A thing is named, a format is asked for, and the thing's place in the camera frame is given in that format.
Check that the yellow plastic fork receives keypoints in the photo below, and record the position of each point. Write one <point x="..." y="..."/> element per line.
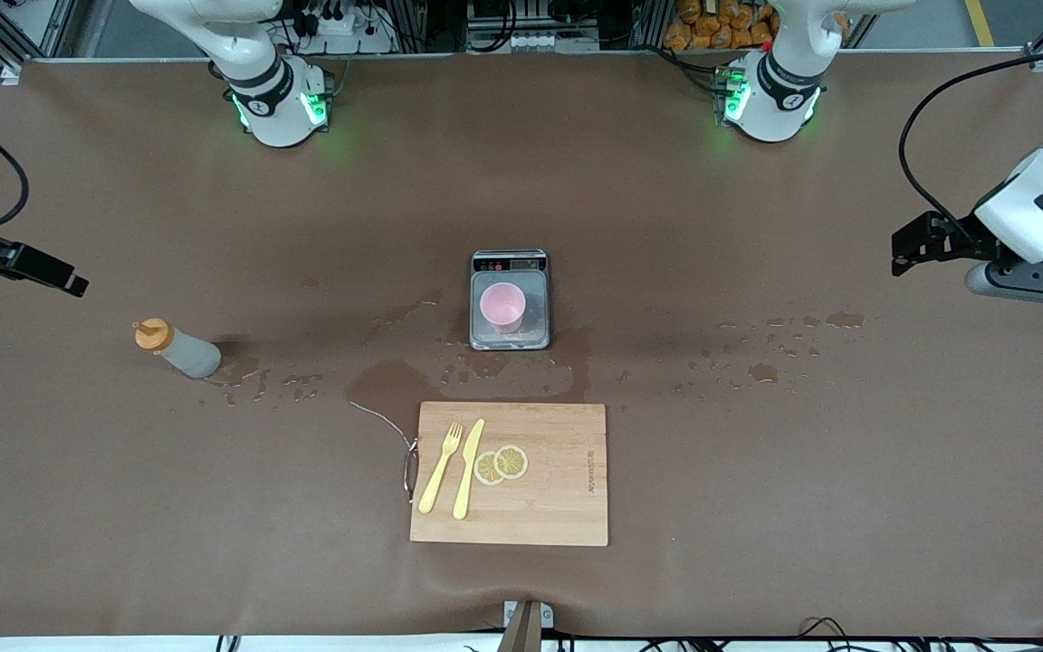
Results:
<point x="438" y="471"/>

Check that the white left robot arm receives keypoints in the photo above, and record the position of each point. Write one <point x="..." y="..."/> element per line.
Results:
<point x="784" y="91"/>

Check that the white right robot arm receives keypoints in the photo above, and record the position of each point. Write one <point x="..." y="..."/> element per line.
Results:
<point x="277" y="109"/>

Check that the yellow lemon slice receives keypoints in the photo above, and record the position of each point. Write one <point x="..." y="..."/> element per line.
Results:
<point x="485" y="469"/>
<point x="512" y="462"/>

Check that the orange-capped sauce squeeze bottle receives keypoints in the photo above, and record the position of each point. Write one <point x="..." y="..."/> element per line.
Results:
<point x="186" y="353"/>

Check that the wooden cutting board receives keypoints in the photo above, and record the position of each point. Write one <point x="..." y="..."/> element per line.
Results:
<point x="558" y="507"/>

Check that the yellow plastic knife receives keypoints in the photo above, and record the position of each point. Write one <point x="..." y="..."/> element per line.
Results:
<point x="467" y="471"/>

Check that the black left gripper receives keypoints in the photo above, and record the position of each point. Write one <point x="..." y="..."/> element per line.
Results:
<point x="958" y="237"/>

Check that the pink plastic cup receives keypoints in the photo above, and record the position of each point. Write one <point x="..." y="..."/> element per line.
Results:
<point x="503" y="308"/>

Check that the long white power strip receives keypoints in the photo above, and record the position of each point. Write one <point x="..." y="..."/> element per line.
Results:
<point x="535" y="41"/>

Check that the orange packaged snacks pile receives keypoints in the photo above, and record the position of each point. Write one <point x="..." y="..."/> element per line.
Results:
<point x="712" y="27"/>

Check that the silver digital kitchen scale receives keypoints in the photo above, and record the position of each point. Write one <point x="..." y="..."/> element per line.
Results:
<point x="535" y="326"/>

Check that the white power strip with plugs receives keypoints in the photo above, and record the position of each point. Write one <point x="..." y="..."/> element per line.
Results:
<point x="349" y="32"/>

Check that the metal table edge clamp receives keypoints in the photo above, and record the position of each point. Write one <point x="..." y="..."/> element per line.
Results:
<point x="526" y="627"/>

